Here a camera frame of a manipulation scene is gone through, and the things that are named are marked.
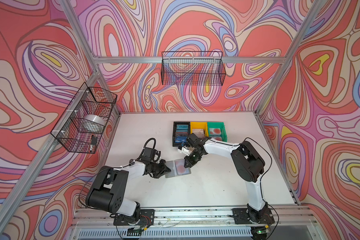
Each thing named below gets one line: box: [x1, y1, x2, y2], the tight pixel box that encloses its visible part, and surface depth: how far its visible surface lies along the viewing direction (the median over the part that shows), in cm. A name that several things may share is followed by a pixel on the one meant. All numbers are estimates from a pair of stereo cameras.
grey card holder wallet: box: [165, 159, 192, 178], surface depth 91 cm
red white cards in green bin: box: [209, 128, 222, 141], surface depth 107 cm
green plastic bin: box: [207, 122, 228, 142], surface depth 106 cm
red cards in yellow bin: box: [193, 128, 205, 139], surface depth 107 cm
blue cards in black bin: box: [175, 124, 189, 143], surface depth 107 cm
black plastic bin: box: [172, 121, 191, 147], surface depth 107 cm
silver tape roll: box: [84, 114, 107, 126], surface depth 75 cm
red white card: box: [175, 159, 191, 175], surface depth 91 cm
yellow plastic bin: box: [190, 121, 209, 138], surface depth 107 cm
